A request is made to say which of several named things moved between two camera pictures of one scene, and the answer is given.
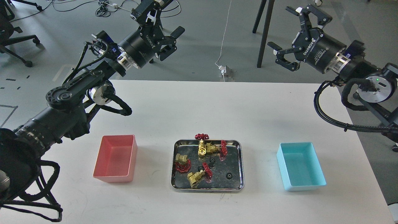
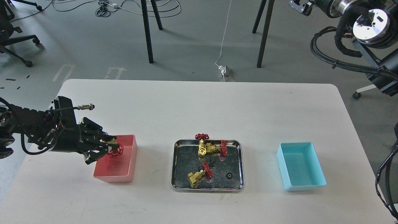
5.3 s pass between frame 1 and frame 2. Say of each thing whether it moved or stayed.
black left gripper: moved
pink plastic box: stayed
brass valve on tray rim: stayed
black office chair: stayed
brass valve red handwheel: moved
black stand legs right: stayed
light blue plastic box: stayed
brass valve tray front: stayed
